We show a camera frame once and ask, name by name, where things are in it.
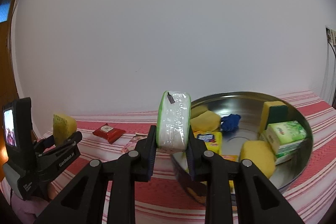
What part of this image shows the yellow green scrub sponge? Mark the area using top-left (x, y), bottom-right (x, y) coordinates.
top-left (258, 101), bottom-right (289, 134)

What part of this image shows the person's left hand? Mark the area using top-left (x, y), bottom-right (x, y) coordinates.
top-left (47, 183), bottom-right (58, 201)

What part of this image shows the red striped tablecloth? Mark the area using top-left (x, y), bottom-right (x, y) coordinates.
top-left (34, 90), bottom-right (336, 224)

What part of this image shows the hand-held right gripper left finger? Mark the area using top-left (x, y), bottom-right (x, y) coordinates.
top-left (34, 125), bottom-right (158, 224)

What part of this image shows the pink packet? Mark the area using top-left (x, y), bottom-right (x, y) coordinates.
top-left (121, 134), bottom-right (148, 154)

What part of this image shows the blue cloth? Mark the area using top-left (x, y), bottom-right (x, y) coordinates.
top-left (220, 113), bottom-right (242, 133)

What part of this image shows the brown wooden door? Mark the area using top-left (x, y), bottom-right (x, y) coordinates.
top-left (0, 0), bottom-right (24, 100)

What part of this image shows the red packet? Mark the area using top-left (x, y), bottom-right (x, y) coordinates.
top-left (92, 123), bottom-right (126, 145)

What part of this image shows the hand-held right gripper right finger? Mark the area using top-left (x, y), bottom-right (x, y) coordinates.
top-left (185, 132), bottom-right (295, 224)

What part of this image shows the person's left forearm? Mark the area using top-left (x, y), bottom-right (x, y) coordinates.
top-left (10, 187), bottom-right (51, 224)

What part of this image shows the white green tissue pack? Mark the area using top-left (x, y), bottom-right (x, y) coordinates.
top-left (156, 91), bottom-right (192, 153)

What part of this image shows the yellow snack packet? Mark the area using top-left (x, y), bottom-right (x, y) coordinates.
top-left (194, 131), bottom-right (223, 155)

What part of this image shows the wall socket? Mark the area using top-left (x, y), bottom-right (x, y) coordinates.
top-left (325, 26), bottom-right (336, 46)

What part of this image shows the round metal tin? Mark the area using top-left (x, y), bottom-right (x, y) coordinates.
top-left (172, 91), bottom-right (313, 204)

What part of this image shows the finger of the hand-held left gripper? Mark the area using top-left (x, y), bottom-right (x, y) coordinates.
top-left (34, 135), bottom-right (56, 154)
top-left (39, 131), bottom-right (83, 159)

